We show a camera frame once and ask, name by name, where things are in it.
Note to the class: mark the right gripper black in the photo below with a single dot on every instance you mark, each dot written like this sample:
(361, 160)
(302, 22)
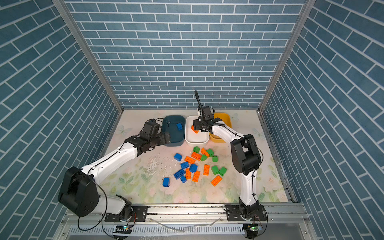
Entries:
(196, 124)

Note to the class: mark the orange lego top small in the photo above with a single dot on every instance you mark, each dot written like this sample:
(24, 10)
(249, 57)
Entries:
(204, 152)

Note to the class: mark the white plastic bin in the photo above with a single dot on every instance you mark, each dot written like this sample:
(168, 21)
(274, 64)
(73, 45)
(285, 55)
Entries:
(199, 139)

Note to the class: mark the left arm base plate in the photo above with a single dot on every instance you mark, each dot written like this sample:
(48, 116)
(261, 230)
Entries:
(130, 214)

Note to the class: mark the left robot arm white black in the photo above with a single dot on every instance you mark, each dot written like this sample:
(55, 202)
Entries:
(81, 191)

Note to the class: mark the orange lego horizontal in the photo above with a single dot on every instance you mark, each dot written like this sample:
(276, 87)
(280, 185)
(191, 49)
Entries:
(192, 127)

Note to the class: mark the green lego small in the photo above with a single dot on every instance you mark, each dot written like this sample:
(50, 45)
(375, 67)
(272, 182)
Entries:
(215, 158)

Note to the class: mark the long blue lego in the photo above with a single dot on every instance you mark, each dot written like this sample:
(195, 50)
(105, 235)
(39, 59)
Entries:
(179, 173)

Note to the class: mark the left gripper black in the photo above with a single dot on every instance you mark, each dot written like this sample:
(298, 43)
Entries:
(162, 139)

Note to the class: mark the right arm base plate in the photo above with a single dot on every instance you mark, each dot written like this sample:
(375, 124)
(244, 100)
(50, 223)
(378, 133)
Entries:
(236, 213)

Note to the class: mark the blue lego with hole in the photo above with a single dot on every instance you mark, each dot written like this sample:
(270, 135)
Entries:
(179, 126)

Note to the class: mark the orange lego long top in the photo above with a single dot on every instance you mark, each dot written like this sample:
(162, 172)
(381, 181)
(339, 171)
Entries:
(196, 156)

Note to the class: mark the blue lego lone lower left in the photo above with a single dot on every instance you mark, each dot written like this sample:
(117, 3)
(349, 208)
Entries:
(166, 182)

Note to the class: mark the aluminium front rail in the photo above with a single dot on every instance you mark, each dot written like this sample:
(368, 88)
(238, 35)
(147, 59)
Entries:
(268, 213)

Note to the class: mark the blue lego square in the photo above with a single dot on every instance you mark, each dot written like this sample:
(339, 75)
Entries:
(178, 157)

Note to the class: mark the dark teal plastic bin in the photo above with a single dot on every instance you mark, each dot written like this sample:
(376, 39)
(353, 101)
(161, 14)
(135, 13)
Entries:
(169, 126)

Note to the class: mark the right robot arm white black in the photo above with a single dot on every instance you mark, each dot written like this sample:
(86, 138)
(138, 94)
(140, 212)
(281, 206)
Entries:
(246, 156)

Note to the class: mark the small blue lego bottom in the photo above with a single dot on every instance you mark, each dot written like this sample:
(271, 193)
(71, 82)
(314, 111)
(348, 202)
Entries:
(183, 179)

